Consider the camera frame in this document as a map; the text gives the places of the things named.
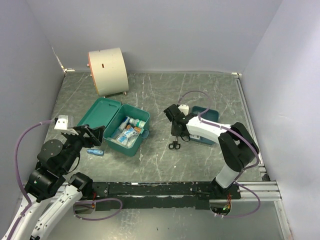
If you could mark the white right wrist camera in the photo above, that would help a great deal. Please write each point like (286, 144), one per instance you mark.
(184, 108)

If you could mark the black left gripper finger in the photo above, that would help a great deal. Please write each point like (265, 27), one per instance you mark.
(96, 135)
(84, 132)

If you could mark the cream cylindrical cabinet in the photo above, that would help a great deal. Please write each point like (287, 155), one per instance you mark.
(108, 71)

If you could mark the black mounting base rail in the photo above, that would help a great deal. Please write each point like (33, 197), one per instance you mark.
(151, 202)

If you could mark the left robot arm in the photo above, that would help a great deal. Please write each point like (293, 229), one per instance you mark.
(34, 220)

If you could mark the aluminium frame rail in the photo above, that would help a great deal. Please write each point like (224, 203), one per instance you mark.
(248, 191)

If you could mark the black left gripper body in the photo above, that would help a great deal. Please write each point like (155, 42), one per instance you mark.
(74, 143)

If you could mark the teal medicine kit box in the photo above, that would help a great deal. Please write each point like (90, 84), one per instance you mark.
(116, 117)

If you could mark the black scissors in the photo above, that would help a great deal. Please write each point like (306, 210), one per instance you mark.
(174, 145)

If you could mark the blue transparent small bottle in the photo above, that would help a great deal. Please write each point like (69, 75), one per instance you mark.
(95, 152)

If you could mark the clear gauze packet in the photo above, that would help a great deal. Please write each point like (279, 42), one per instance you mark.
(130, 142)

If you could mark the white disinfectant bottle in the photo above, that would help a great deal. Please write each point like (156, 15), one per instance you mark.
(137, 123)

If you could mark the metal corner bracket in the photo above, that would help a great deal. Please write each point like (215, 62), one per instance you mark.
(68, 70)

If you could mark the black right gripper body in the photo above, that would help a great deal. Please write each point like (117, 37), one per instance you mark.
(174, 132)

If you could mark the teal divided tray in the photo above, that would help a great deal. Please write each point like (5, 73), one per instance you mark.
(210, 115)

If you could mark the brown bottle orange cap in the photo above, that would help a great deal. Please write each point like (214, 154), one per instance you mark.
(137, 130)

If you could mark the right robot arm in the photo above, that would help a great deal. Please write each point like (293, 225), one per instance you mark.
(237, 145)

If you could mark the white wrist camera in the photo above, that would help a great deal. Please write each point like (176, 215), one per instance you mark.
(65, 124)
(184, 108)

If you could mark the blue white wipes packet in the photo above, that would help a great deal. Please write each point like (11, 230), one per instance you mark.
(125, 136)

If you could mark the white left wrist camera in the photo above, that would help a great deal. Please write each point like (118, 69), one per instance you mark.
(65, 124)

